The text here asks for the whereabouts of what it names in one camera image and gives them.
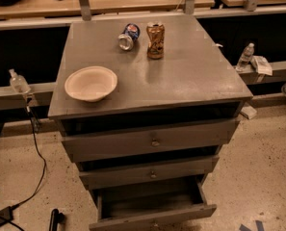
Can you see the grey wooden drawer cabinet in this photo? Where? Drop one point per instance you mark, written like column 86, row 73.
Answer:
column 192, row 82

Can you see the grey top drawer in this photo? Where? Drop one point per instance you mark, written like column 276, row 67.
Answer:
column 149, row 140

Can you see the blue pepsi can lying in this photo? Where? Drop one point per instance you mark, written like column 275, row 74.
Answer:
column 129, row 36

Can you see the crushed gold brown can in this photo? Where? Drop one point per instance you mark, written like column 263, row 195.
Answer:
column 156, row 34

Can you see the grey middle drawer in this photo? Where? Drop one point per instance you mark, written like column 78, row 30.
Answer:
column 119, row 176

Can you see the grey open bottom drawer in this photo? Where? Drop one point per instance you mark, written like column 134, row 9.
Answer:
column 142, row 206

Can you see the white paper bowl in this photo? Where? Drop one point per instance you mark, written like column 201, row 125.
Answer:
column 91, row 83

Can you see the small white box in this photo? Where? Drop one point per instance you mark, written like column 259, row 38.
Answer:
column 248, row 111

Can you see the clear plastic water bottle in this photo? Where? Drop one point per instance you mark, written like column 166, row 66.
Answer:
column 245, row 57

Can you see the white paper packet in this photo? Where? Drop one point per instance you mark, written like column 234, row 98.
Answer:
column 261, row 65

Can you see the clear sanitizer pump bottle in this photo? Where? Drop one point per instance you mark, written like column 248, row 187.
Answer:
column 19, row 83

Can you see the blue tape strips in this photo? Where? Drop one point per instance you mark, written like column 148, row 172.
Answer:
column 256, row 226

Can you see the grey metal post left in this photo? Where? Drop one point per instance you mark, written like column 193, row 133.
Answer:
column 85, row 10

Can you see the black cylindrical handle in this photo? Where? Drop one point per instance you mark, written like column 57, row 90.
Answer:
column 56, row 218

